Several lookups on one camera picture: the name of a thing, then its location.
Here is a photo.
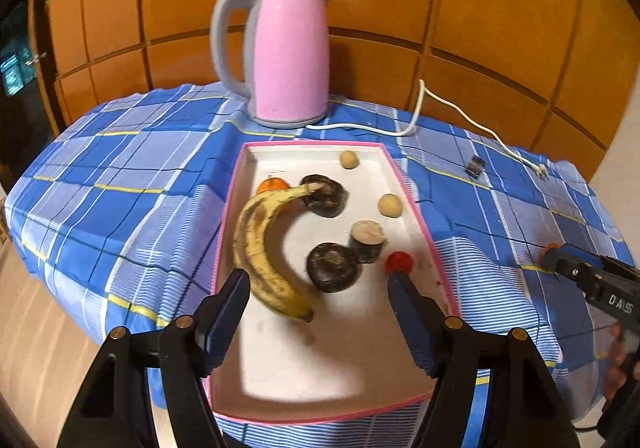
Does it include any large dark water chestnut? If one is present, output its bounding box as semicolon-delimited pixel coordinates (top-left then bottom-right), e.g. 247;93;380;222
300;174;348;218

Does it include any blue checkered tablecloth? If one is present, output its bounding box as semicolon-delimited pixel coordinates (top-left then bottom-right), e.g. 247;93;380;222
4;84;639;447

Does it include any pink electric kettle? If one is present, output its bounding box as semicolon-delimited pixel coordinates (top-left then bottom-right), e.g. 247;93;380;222
209;0;330;128

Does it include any orange tangerine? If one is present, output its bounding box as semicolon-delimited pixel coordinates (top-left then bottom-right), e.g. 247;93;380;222
539;243;561;264
256;177;291;194

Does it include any small tan round fruit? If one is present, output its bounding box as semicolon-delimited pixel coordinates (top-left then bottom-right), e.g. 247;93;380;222
378;193;404;218
338;150;360;169

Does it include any white power cord with plug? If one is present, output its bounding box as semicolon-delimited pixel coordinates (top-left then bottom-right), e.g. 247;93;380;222
304;78;550;181

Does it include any red cherry tomato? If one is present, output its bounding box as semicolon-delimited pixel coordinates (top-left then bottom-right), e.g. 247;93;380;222
384;251;414;275

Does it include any small dark water chestnut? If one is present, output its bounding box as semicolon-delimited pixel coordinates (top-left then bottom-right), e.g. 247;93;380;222
306;242;360;293

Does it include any spotted yellow banana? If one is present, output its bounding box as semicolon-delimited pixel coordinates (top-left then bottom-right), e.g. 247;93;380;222
232;182;323;323

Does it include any person's right hand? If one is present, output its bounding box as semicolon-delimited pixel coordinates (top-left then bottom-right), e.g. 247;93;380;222
603;322;639;400

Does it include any pink white shallow box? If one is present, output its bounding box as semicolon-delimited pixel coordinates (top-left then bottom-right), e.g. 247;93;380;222
209;141;457;424

